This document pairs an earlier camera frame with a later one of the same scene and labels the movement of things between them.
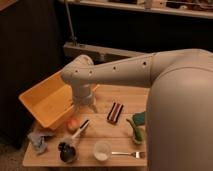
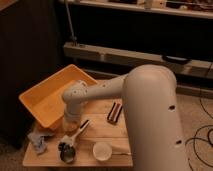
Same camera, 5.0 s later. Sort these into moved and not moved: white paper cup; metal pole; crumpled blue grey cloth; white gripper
Moved: white gripper
Not moved: white paper cup; crumpled blue grey cloth; metal pole
